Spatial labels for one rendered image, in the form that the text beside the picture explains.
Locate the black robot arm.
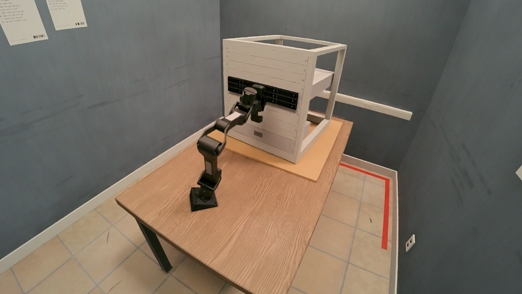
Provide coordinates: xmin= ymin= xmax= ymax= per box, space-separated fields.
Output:
xmin=195 ymin=87 xmax=257 ymax=203

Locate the white equipment rack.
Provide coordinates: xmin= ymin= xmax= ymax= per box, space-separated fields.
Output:
xmin=223 ymin=35 xmax=347 ymax=164

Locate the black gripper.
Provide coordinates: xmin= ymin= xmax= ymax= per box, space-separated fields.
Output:
xmin=250 ymin=84 xmax=267 ymax=123

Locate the tan flat board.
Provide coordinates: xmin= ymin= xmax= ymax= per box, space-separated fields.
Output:
xmin=208 ymin=120 xmax=343 ymax=182

